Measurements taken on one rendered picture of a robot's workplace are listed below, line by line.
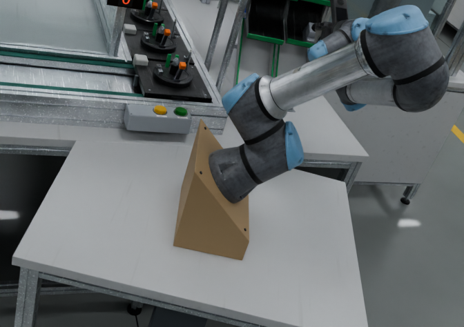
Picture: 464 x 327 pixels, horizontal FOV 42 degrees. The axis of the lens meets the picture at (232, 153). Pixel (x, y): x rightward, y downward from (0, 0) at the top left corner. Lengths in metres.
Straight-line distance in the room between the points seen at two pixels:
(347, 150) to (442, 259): 1.43
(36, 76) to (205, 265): 0.91
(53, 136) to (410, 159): 2.26
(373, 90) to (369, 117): 1.72
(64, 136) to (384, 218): 2.22
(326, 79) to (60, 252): 0.76
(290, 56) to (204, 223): 0.92
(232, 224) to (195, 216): 0.10
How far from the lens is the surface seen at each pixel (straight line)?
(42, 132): 1.94
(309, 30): 2.14
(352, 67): 1.37
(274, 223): 1.80
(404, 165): 3.62
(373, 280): 3.19
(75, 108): 1.95
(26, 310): 1.68
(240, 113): 1.49
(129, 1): 2.10
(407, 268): 3.38
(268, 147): 1.51
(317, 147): 2.25
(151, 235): 1.63
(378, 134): 3.37
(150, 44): 2.32
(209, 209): 1.53
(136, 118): 1.92
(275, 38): 2.09
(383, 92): 1.50
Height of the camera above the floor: 1.95
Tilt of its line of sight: 32 degrees down
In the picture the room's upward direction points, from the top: 18 degrees clockwise
